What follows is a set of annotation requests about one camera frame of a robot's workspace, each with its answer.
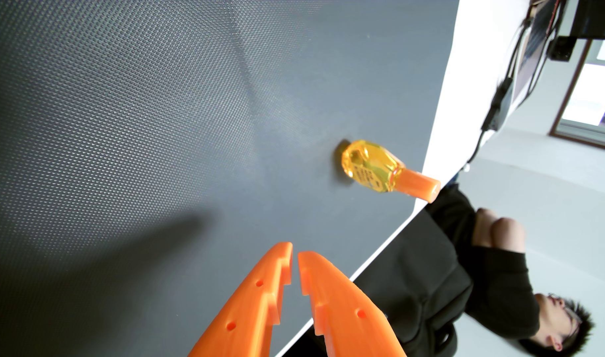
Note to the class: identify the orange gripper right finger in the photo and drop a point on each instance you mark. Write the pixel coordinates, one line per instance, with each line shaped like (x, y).
(342, 312)

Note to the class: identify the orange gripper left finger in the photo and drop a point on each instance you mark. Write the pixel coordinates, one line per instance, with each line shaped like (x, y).
(248, 307)

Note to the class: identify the yellow eyedrop bottle orange cap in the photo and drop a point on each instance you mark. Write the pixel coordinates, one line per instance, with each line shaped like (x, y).
(374, 167)

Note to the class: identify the person's hand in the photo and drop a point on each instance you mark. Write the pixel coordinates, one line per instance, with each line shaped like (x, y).
(500, 230)

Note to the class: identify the person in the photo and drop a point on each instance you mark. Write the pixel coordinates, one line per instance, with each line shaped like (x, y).
(500, 292)

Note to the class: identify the dark grey textured mat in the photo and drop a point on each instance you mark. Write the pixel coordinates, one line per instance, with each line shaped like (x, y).
(158, 124)

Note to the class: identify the laptop computer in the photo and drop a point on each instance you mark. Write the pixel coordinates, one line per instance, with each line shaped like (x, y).
(533, 49)

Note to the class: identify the small black box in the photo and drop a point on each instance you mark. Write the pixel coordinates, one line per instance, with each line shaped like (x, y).
(561, 48)

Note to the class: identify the black monitor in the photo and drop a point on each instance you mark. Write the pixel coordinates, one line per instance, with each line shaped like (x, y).
(597, 17)

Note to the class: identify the brown window frame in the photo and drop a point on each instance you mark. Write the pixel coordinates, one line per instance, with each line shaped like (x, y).
(562, 104)

